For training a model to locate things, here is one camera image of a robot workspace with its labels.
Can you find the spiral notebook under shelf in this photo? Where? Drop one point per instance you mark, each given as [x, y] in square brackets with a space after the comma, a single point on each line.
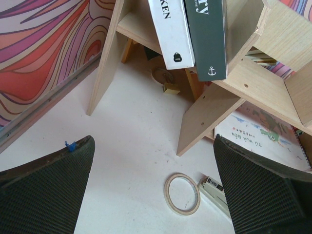
[264, 134]

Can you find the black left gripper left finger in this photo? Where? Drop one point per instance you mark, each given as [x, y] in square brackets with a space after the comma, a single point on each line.
[44, 196]

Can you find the masking tape roll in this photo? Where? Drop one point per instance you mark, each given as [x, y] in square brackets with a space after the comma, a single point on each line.
[166, 191]

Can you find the white book under top book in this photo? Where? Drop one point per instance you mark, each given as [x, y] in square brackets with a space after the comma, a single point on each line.
[172, 30]

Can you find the silver black stapler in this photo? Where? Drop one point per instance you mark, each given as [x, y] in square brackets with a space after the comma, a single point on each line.
[214, 191]

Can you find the wooden bookshelf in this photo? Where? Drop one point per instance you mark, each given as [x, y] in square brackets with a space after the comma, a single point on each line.
[270, 64]

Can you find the black white Twins story book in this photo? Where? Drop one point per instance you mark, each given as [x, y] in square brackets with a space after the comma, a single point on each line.
[208, 24]

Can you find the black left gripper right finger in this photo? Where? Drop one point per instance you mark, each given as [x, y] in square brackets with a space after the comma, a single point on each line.
[263, 196]

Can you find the small yellow block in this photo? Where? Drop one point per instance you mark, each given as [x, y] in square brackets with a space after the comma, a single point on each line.
[170, 88]

